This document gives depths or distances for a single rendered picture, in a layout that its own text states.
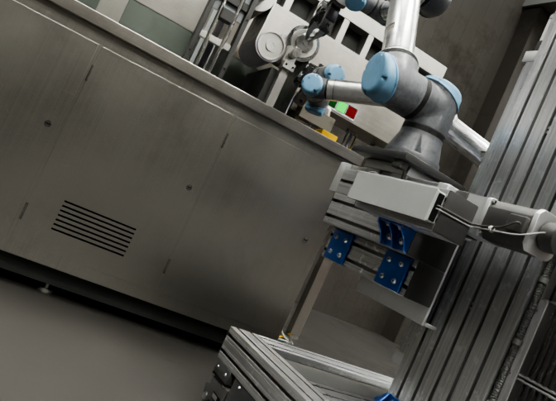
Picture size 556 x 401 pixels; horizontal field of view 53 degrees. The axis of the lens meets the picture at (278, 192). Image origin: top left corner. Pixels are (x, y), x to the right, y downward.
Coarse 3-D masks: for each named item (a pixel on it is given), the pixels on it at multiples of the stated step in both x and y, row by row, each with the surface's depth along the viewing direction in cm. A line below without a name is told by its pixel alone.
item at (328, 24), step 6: (330, 6) 212; (336, 6) 213; (330, 12) 211; (336, 12) 212; (324, 18) 210; (330, 18) 211; (336, 18) 212; (324, 24) 210; (330, 24) 211; (324, 30) 211; (330, 30) 211
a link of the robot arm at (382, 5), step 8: (432, 0) 161; (440, 0) 161; (448, 0) 163; (376, 8) 199; (384, 8) 195; (424, 8) 164; (432, 8) 164; (440, 8) 164; (368, 16) 203; (376, 16) 201; (384, 16) 196; (424, 16) 173; (432, 16) 170; (384, 24) 203
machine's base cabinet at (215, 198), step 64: (0, 0) 164; (0, 64) 166; (64, 64) 173; (128, 64) 179; (0, 128) 168; (64, 128) 175; (128, 128) 182; (192, 128) 189; (256, 128) 197; (0, 192) 170; (64, 192) 177; (128, 192) 184; (192, 192) 192; (256, 192) 200; (320, 192) 209; (0, 256) 176; (64, 256) 179; (128, 256) 187; (192, 256) 194; (256, 256) 203; (192, 320) 202; (256, 320) 206
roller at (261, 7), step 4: (264, 0) 221; (268, 0) 221; (272, 0) 222; (256, 4) 220; (260, 4) 220; (264, 4) 221; (268, 4) 222; (272, 4) 222; (256, 8) 220; (260, 8) 221; (264, 8) 221; (268, 8) 222; (256, 12) 224; (260, 12) 224; (252, 16) 231
